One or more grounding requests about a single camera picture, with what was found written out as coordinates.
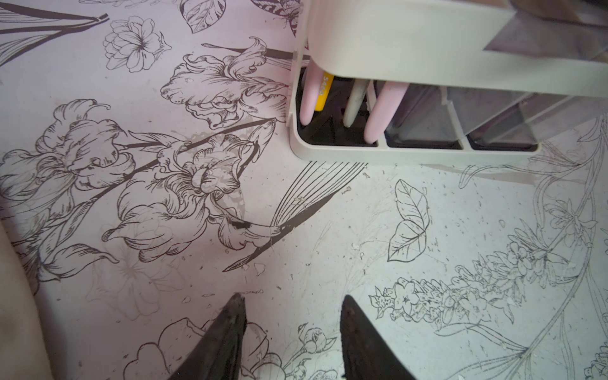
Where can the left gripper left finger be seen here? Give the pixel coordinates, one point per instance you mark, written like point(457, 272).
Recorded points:
point(218, 354)

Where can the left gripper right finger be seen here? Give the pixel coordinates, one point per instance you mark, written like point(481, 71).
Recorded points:
point(365, 354)

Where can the pink toothbrush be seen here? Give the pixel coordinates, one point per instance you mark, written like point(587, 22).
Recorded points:
point(311, 89)
point(383, 112)

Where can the white toothbrush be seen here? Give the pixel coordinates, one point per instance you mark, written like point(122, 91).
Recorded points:
point(355, 100)

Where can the yellow toothbrush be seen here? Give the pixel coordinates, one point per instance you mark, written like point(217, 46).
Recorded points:
point(326, 83)

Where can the cream toothbrush holder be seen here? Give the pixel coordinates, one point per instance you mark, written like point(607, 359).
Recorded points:
point(365, 40)

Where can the beige gardening glove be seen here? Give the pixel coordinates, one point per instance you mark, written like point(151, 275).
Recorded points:
point(23, 351)

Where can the smoky clear cup left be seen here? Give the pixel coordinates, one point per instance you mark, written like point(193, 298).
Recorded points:
point(503, 74)

